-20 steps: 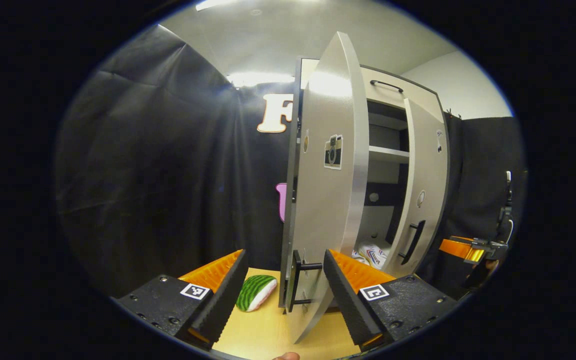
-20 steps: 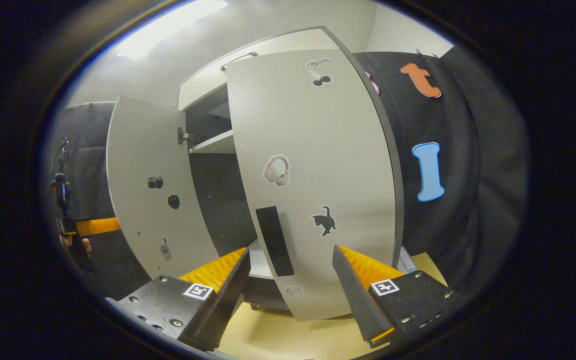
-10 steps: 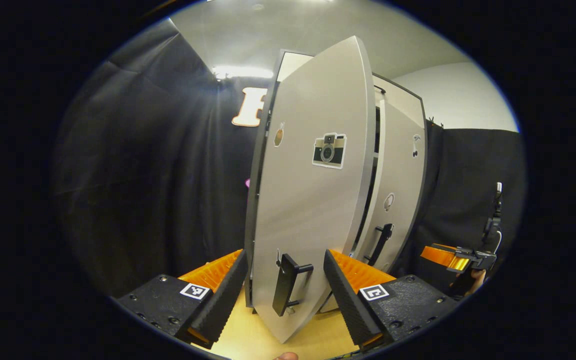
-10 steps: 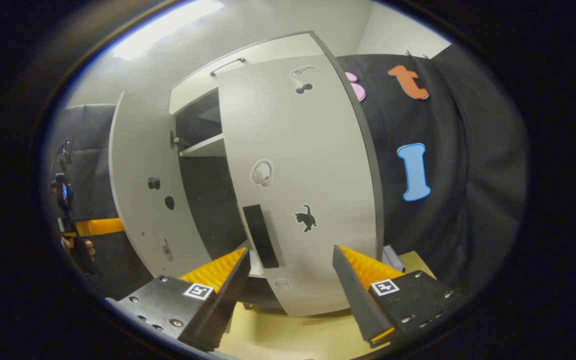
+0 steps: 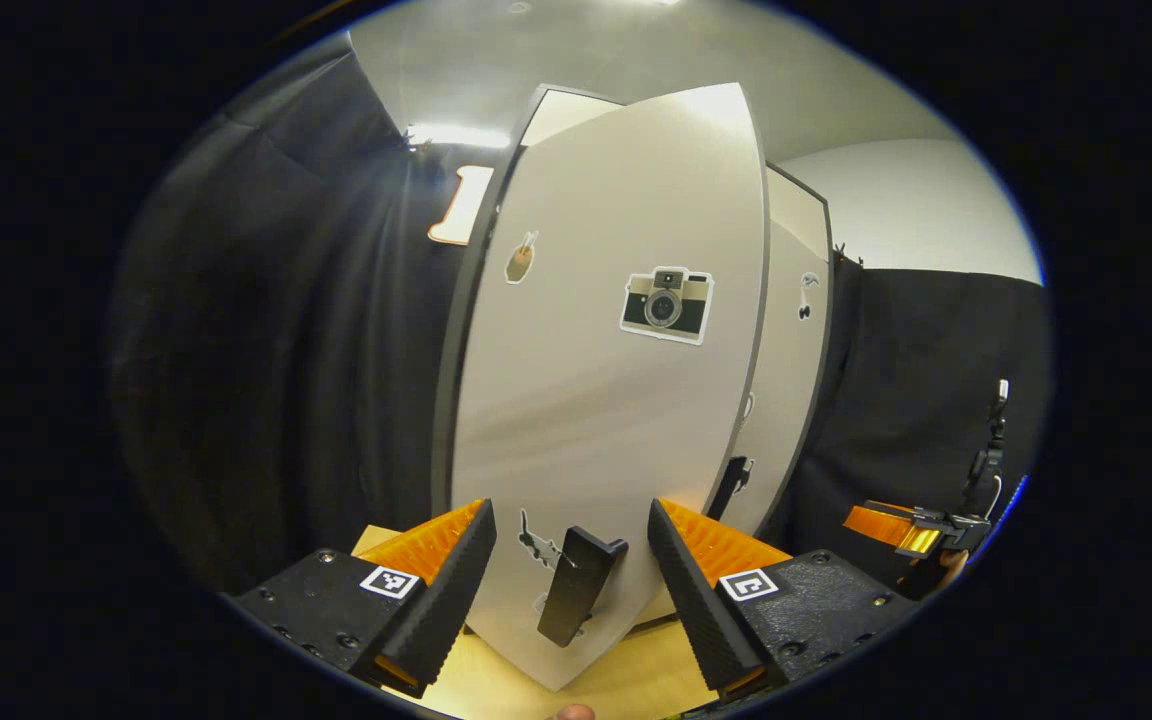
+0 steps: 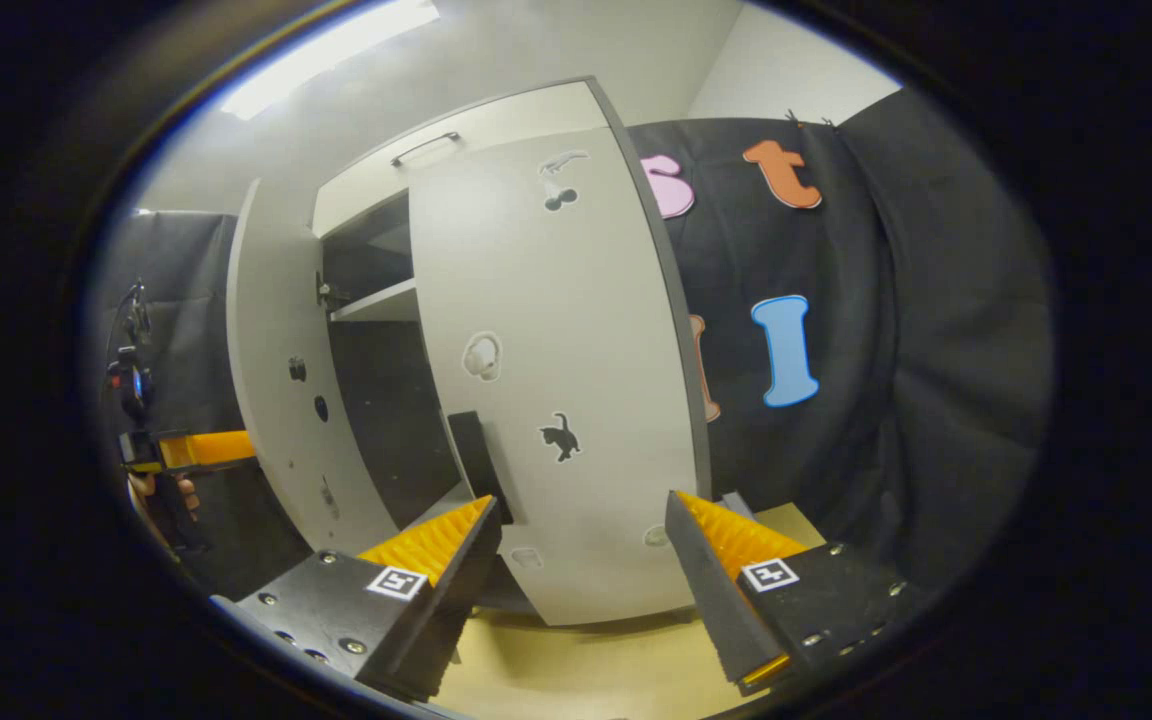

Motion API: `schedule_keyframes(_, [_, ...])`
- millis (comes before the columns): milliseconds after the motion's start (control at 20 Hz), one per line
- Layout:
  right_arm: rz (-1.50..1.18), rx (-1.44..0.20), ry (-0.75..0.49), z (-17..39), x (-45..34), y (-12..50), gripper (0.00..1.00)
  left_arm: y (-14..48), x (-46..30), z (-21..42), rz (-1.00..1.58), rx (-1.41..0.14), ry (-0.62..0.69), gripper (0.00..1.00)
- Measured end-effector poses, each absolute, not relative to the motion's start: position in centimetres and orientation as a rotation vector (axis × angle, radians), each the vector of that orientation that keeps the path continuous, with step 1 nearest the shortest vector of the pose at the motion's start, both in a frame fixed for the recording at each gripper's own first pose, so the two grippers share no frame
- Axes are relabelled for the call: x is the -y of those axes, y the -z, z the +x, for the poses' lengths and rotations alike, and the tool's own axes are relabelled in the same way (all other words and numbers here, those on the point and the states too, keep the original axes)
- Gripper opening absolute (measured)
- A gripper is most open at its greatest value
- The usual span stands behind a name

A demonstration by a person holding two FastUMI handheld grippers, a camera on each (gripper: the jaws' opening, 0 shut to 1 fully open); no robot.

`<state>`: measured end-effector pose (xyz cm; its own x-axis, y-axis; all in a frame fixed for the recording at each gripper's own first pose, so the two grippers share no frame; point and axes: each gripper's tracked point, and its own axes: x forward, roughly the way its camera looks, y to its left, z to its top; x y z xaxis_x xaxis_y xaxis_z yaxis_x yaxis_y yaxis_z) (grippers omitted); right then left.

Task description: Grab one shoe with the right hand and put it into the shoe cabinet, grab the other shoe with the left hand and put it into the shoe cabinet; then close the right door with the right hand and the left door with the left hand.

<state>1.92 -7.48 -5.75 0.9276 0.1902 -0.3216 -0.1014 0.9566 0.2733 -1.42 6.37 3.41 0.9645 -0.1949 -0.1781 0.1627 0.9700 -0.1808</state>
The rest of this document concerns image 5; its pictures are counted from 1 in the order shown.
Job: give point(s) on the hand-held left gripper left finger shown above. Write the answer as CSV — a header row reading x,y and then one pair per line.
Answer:
x,y
446,600

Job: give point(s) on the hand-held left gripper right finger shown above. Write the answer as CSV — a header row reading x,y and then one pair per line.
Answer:
x,y
701,610

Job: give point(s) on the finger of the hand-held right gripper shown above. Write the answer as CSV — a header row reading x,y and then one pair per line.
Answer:
x,y
876,522

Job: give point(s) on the white cabinet door calendar sticker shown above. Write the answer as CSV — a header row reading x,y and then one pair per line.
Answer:
x,y
786,350

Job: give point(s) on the white cabinet door camera sticker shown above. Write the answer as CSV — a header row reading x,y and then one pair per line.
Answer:
x,y
586,430

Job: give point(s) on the white shoe cabinet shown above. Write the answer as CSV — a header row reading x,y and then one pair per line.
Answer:
x,y
456,380

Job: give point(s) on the black backdrop cloth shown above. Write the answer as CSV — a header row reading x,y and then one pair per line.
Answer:
x,y
916,350
286,350

